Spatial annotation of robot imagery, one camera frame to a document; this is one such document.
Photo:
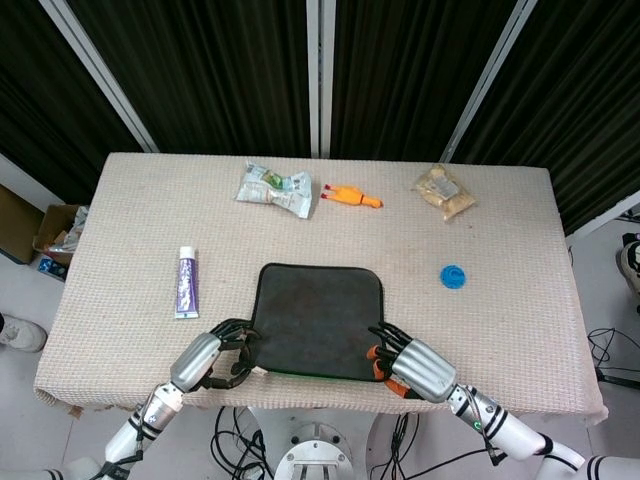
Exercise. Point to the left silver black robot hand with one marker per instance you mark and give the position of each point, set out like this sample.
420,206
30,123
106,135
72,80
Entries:
197,357

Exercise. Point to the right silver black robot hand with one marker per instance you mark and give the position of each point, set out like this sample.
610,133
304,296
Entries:
425,370

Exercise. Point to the dark green cloth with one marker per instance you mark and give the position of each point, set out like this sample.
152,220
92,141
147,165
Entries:
320,315

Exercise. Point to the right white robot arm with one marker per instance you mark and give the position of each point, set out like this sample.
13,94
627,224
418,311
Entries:
515,435

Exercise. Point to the purple white toothpaste tube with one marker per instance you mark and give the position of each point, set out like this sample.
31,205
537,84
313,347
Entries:
186,285

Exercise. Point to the blue round plastic flange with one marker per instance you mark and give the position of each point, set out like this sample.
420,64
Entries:
452,276

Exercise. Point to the beige waffle tablecloth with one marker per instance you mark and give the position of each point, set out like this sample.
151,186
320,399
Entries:
150,225

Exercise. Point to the white robot torso base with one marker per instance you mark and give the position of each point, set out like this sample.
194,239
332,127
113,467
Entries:
312,455

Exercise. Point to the blue packet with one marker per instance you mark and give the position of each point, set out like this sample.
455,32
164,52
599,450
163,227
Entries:
52,267

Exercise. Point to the white sneaker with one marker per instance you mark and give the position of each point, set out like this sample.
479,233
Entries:
22,335

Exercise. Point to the crumpled silver snack bag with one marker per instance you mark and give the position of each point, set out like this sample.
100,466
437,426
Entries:
265,192

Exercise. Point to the clear bag of beige snacks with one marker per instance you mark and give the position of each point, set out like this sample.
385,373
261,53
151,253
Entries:
445,192

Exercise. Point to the yellow rubber chicken toy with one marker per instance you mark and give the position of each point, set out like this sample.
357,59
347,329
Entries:
350,195

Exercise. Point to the open cardboard box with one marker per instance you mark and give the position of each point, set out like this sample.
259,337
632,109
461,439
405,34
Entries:
50,225

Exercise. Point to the brown flat cardboard panel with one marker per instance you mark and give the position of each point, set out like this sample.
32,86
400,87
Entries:
17,225

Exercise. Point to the black and white shoe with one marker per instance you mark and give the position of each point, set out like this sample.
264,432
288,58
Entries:
631,260

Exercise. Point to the black curtain panel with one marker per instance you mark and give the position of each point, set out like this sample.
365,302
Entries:
575,100
40,100
210,75
410,75

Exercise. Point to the white frame base rail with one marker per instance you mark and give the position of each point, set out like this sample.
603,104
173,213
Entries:
605,212

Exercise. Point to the white metal frame post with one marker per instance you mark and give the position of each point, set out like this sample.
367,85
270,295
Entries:
328,75
313,75
490,75
100,75

